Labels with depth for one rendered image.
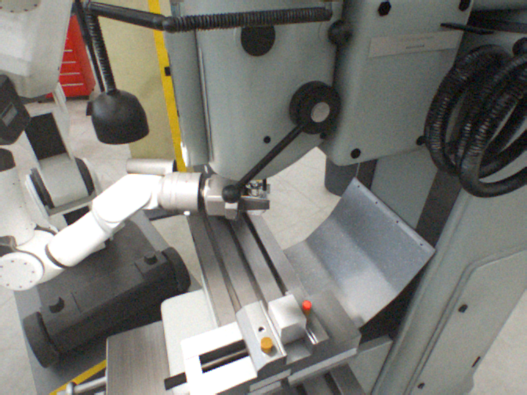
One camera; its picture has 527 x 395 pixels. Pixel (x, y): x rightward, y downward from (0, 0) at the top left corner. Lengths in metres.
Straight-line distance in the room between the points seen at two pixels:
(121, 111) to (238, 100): 0.15
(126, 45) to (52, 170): 1.24
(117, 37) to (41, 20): 1.50
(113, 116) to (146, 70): 1.83
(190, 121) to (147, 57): 1.77
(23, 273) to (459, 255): 0.88
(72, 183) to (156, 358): 0.60
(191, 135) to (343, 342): 0.49
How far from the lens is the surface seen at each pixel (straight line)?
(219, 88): 0.46
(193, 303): 1.00
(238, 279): 0.89
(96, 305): 1.41
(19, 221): 0.76
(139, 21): 0.37
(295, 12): 0.37
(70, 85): 5.23
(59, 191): 1.22
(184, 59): 0.51
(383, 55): 0.51
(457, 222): 0.79
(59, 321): 1.41
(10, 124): 0.74
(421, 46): 0.55
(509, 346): 2.26
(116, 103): 0.48
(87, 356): 1.53
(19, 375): 2.14
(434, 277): 0.90
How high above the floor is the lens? 1.63
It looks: 36 degrees down
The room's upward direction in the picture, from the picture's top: straight up
